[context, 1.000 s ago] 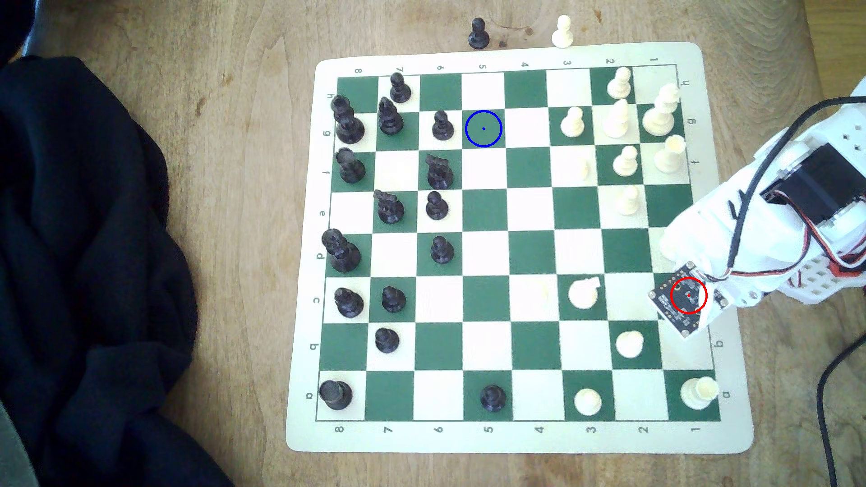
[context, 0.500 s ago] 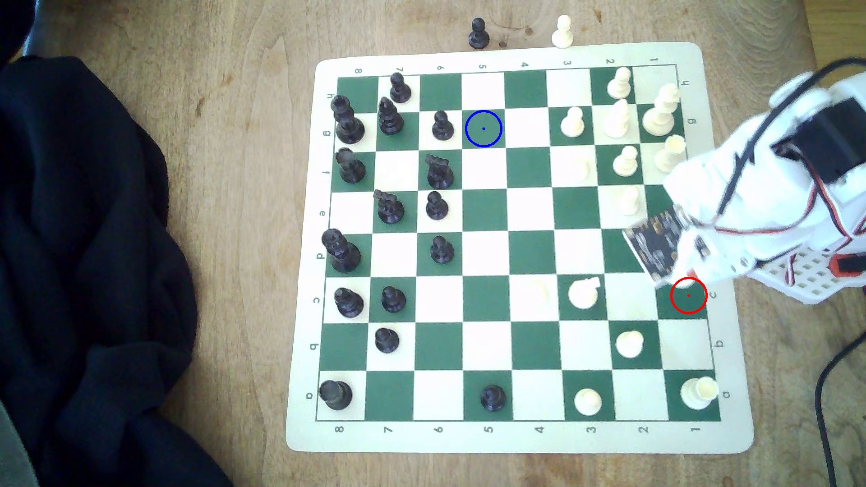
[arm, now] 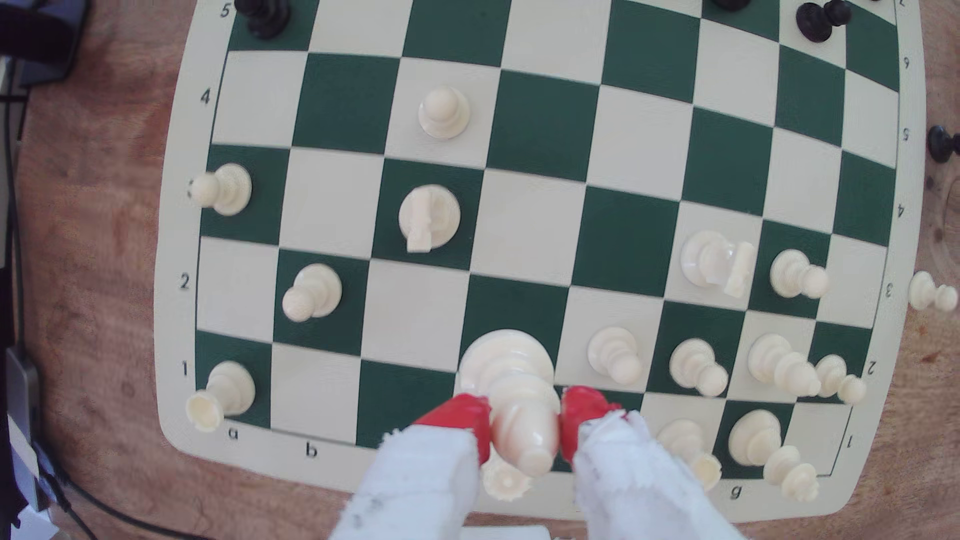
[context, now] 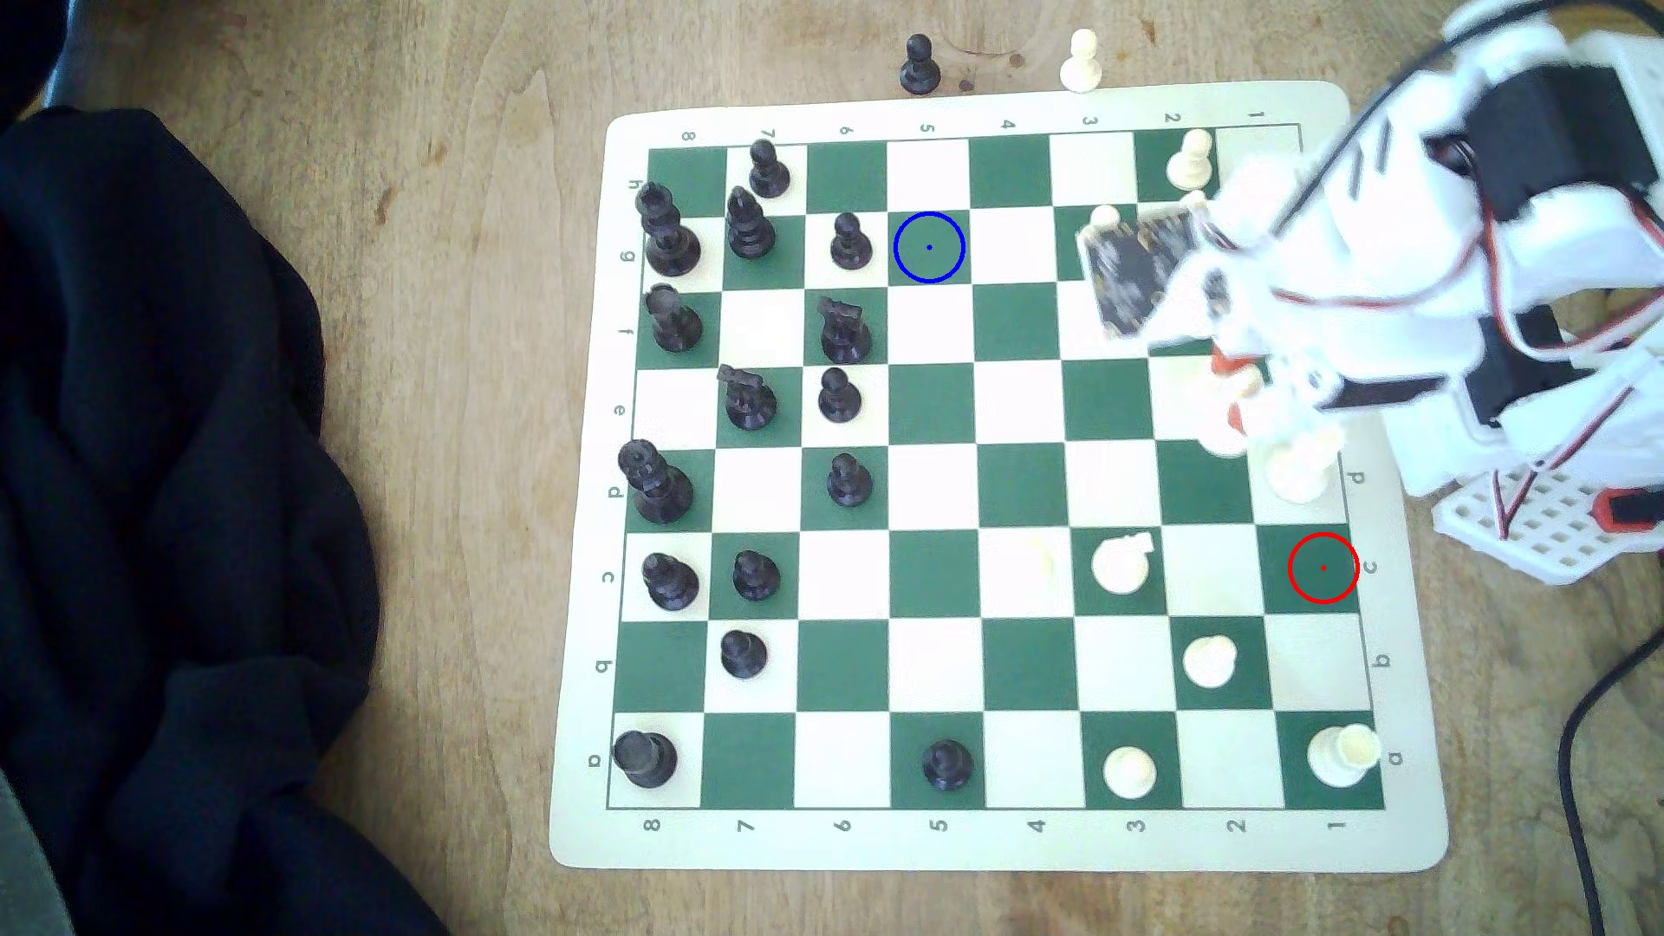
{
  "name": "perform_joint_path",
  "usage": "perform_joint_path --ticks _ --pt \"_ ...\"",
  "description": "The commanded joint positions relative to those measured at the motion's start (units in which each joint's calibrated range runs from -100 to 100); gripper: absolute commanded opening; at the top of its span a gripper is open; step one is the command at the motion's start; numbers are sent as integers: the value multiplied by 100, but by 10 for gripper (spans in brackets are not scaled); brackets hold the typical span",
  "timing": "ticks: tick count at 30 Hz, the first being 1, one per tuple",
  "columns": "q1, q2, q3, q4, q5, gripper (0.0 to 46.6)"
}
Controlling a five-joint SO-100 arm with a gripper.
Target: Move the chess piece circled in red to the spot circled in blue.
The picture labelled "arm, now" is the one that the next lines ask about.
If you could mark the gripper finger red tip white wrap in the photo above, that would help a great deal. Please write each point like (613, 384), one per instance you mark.
(420, 487)
(630, 487)

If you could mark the white chess queen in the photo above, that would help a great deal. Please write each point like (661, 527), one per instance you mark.
(504, 481)

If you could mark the white chess pawn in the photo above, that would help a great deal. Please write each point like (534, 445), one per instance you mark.
(796, 273)
(841, 380)
(225, 189)
(313, 291)
(930, 292)
(613, 354)
(444, 112)
(696, 366)

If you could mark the white chess knight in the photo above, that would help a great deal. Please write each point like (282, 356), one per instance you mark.
(712, 261)
(429, 216)

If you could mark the green and cream chess mat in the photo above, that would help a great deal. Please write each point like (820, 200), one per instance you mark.
(540, 127)

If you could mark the grey power adapter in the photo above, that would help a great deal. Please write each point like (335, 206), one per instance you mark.
(22, 405)

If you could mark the black box device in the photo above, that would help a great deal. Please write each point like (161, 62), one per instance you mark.
(37, 34)

